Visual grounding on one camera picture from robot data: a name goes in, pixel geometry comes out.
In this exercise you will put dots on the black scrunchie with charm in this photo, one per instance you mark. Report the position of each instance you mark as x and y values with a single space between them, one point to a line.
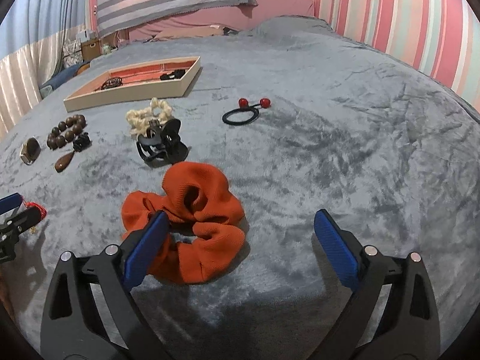
177 74

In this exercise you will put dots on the tan pillow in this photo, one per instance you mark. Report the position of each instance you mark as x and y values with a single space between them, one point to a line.
195 32

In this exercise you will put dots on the patterned storage bag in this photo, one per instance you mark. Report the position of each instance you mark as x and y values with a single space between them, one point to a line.
71 54

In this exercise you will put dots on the brown bedside storage box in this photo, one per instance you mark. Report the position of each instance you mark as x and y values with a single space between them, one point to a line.
91 49

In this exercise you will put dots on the black hair claw clip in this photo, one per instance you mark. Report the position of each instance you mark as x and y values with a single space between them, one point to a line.
162 142

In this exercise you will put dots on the cream pearl scrunchie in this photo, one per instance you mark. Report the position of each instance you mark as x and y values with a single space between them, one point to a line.
139 120

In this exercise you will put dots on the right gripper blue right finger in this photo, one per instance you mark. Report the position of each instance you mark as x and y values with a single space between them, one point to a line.
409 325

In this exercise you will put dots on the blue and cream curtain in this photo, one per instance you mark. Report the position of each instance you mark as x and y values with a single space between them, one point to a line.
33 34

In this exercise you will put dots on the orange fabric scrunchie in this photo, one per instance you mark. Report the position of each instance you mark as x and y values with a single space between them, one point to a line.
197 201

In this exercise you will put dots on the beige tray with brick lining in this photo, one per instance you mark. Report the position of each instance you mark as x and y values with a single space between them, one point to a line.
135 82

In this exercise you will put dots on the blue cushioned stool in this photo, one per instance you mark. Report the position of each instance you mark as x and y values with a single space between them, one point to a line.
62 77

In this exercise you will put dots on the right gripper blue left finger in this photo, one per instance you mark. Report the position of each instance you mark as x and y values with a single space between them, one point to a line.
71 326

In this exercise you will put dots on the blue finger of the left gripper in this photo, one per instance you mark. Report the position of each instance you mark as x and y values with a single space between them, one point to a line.
10 203
23 221

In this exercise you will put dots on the pink headboard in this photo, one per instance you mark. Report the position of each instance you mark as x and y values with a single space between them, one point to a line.
240 18

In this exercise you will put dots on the black hair tie red beads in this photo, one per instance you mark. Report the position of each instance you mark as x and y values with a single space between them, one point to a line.
245 108

